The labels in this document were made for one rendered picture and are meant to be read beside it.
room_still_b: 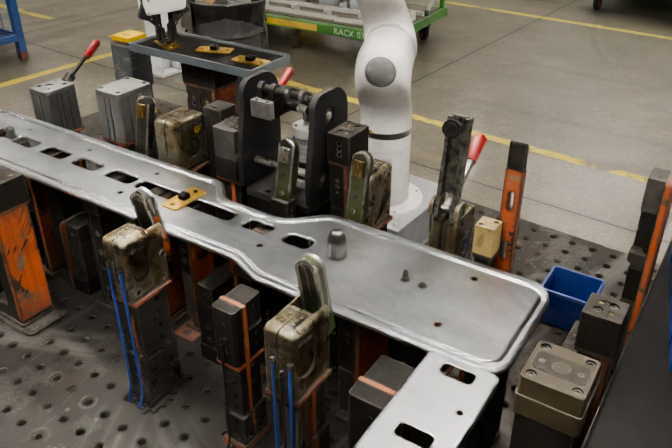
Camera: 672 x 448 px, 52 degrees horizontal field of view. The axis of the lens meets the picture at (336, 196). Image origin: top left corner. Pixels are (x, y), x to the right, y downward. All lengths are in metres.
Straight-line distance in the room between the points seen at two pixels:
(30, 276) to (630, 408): 1.14
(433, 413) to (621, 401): 0.22
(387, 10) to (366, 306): 0.74
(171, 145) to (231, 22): 2.61
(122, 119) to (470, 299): 0.87
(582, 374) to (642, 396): 0.08
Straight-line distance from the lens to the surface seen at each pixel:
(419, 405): 0.88
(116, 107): 1.57
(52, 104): 1.79
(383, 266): 1.10
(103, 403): 1.36
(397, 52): 1.45
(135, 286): 1.17
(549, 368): 0.87
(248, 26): 4.09
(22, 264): 1.52
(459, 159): 1.11
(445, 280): 1.08
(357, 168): 1.22
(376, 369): 0.95
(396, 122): 1.55
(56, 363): 1.47
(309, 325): 0.92
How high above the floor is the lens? 1.62
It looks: 29 degrees down
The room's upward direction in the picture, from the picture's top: straight up
